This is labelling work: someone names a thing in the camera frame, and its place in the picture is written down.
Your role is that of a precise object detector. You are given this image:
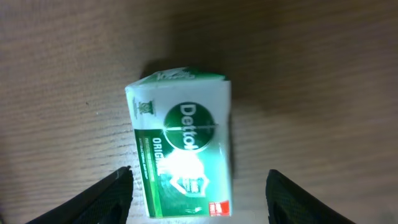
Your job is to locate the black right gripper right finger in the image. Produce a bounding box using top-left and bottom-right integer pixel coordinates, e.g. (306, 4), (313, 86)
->
(266, 169), (353, 224)

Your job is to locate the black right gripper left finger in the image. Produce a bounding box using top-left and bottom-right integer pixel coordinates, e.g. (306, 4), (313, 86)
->
(28, 166), (133, 224)

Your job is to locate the green Dettol soap bar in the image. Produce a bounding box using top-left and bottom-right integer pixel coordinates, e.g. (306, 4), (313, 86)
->
(125, 67), (233, 218)

